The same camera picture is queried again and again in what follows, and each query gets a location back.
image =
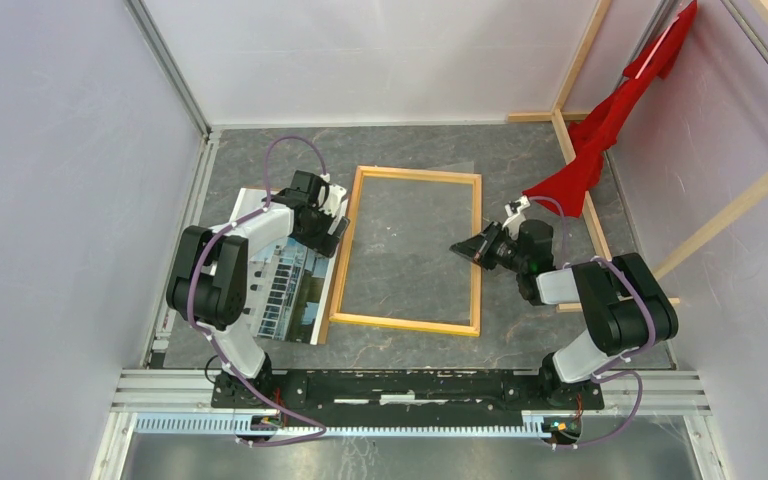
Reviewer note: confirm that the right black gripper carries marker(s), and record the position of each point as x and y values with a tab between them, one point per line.
477	246

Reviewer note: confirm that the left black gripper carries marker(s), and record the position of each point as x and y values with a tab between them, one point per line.
325	244

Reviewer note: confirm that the building photo print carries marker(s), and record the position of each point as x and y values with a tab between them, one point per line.
249	200

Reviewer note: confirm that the yellow wooden picture frame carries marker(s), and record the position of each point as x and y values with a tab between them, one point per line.
473	265

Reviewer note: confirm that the brown cardboard backing board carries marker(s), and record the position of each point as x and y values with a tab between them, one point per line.
326	318

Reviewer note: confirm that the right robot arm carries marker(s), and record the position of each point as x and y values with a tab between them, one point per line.
626	311

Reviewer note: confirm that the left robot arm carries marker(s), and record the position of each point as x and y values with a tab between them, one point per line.
209	280

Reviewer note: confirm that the red cloth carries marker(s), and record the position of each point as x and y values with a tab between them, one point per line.
564	192

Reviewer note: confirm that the light wooden beam structure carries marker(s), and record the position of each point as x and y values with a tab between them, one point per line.
694	143

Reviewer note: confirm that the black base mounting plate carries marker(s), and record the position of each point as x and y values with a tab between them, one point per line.
410	391

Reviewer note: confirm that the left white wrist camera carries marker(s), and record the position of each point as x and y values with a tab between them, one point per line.
336	195

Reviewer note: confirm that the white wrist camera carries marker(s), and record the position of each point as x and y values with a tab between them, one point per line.
515	211
336	195

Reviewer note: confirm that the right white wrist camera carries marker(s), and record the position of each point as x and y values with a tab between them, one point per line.
515	211

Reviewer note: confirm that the aluminium rail frame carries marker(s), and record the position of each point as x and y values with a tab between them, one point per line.
163	425

